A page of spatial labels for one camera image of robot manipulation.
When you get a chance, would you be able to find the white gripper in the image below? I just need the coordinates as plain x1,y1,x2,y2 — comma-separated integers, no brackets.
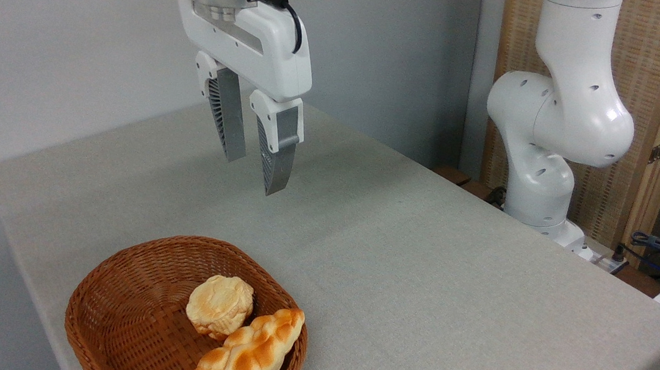
146,0,321,200

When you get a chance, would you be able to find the round toy bread bun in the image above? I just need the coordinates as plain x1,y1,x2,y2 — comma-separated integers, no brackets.
183,271,257,344

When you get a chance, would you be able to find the braided toy bread loaf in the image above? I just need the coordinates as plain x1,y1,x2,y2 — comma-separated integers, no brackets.
184,297,307,370

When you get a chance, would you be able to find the brown wicker basket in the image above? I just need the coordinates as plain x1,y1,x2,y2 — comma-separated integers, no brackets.
59,222,319,370

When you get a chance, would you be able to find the wooden woven folding screen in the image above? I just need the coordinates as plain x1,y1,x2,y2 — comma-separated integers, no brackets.
473,0,660,271

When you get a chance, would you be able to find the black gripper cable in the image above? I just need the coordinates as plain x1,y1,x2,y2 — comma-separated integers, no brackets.
245,0,307,55

